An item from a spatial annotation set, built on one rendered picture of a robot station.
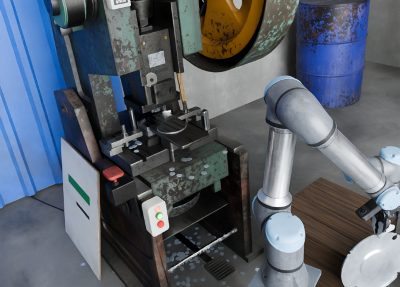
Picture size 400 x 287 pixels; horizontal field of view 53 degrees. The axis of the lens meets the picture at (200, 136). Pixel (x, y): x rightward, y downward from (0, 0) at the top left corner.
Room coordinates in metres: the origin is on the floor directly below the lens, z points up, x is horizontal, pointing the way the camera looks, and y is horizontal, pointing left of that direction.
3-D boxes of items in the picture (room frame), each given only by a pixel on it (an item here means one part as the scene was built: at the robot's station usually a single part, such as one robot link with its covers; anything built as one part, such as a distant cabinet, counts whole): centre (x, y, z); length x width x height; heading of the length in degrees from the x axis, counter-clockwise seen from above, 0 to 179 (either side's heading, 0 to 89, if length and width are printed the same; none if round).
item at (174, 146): (1.47, 0.09, 0.72); 0.25 x 0.14 x 0.14; 35
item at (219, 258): (1.50, 0.11, 0.14); 0.59 x 0.10 x 0.05; 35
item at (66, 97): (1.57, 0.48, 0.45); 0.92 x 0.12 x 0.90; 35
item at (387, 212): (1.11, -0.64, 0.58); 0.09 x 0.08 x 0.12; 102
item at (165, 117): (1.61, 0.18, 0.76); 0.15 x 0.09 x 0.05; 125
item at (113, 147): (1.51, 0.32, 0.76); 0.17 x 0.06 x 0.10; 125
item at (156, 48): (1.58, 0.16, 1.04); 0.17 x 0.15 x 0.30; 35
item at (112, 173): (1.23, 0.33, 0.72); 0.07 x 0.06 x 0.08; 35
